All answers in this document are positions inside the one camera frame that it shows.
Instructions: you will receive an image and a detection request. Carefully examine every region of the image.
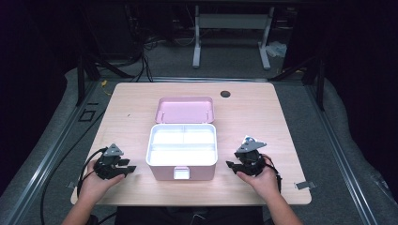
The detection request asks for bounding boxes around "yellow tag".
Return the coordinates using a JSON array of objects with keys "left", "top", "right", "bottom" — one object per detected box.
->
[{"left": 99, "top": 79, "right": 113, "bottom": 97}]

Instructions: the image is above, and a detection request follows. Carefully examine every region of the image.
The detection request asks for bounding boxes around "aluminium rail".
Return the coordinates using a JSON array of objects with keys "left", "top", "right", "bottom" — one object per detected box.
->
[
  {"left": 0, "top": 80, "right": 99, "bottom": 225},
  {"left": 304, "top": 83, "right": 380, "bottom": 225}
]

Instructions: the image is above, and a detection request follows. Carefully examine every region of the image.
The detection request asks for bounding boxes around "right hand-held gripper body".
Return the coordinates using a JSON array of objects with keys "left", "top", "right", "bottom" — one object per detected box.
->
[{"left": 235, "top": 140, "right": 268, "bottom": 177}]

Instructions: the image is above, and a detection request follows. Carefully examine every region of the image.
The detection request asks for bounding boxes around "white divided tray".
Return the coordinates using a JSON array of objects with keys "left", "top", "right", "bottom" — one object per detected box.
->
[{"left": 145, "top": 123, "right": 219, "bottom": 168}]

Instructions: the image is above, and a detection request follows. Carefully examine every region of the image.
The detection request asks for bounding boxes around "crumpled clear plastic bag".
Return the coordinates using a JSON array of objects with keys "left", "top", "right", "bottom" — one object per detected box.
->
[{"left": 265, "top": 40, "right": 288, "bottom": 59}]

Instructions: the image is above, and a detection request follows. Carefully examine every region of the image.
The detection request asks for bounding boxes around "person's left hand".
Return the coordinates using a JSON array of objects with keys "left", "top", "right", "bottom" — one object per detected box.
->
[{"left": 77, "top": 159, "right": 127, "bottom": 204}]

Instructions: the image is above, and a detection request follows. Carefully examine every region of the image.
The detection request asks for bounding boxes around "bundle of black cables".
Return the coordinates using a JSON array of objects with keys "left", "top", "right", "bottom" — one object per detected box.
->
[{"left": 124, "top": 29, "right": 155, "bottom": 83}]

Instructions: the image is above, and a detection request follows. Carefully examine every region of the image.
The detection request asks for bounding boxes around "person's dark clothing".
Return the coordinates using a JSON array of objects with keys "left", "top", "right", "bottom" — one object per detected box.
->
[{"left": 114, "top": 205, "right": 266, "bottom": 225}]

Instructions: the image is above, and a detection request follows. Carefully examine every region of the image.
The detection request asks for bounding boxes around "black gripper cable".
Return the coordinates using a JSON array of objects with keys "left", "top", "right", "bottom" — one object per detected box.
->
[
  {"left": 263, "top": 154, "right": 283, "bottom": 194},
  {"left": 76, "top": 147, "right": 108, "bottom": 199}
]

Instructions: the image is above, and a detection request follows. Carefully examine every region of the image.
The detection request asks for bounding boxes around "black metal stand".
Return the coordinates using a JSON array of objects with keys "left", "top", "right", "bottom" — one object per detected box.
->
[
  {"left": 76, "top": 53, "right": 104, "bottom": 108},
  {"left": 301, "top": 55, "right": 327, "bottom": 111}
]

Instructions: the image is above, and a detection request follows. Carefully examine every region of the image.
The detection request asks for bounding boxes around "person's right hand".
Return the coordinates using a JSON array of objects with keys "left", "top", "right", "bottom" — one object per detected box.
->
[{"left": 236, "top": 154, "right": 282, "bottom": 203}]

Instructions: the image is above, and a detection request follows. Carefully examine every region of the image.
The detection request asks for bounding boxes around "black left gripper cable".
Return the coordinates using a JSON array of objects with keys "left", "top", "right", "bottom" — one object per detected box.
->
[{"left": 76, "top": 147, "right": 108, "bottom": 199}]

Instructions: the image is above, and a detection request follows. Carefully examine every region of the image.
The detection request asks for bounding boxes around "long black floor cable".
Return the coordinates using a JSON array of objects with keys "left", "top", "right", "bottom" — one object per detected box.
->
[{"left": 39, "top": 109, "right": 107, "bottom": 225}]

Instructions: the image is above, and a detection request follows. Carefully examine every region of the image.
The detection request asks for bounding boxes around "white metal desk frame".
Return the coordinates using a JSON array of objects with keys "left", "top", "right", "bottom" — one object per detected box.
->
[{"left": 191, "top": 5, "right": 276, "bottom": 70}]

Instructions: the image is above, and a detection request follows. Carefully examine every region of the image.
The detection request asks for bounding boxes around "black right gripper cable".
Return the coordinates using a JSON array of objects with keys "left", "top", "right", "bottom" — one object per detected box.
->
[{"left": 263, "top": 154, "right": 283, "bottom": 194}]

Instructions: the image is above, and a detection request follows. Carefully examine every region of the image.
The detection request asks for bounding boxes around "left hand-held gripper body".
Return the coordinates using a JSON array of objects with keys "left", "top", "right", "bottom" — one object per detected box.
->
[{"left": 93, "top": 142, "right": 130, "bottom": 181}]

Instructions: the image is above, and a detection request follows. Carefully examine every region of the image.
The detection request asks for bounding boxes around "pink storage box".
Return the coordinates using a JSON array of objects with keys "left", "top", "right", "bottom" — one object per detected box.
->
[{"left": 145, "top": 96, "right": 219, "bottom": 182}]

